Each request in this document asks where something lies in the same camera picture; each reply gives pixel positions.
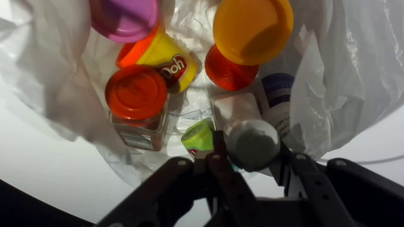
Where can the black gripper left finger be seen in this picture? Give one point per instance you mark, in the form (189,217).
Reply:
(197,193)

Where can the square white bottle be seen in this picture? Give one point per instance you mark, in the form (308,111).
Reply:
(252,145)

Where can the yellow tub with pink lid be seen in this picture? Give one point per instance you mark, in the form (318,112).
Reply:
(126,17)

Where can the teal play dough tub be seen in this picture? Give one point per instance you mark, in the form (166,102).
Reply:
(197,136)

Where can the spice jar with red lid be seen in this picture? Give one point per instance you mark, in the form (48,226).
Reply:
(136,96)

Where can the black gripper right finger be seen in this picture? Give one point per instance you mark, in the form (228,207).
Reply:
(348,197)

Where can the white plastic bag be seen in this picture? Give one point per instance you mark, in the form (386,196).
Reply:
(344,63)

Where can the orange play dough tub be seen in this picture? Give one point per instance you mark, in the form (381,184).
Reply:
(252,29)

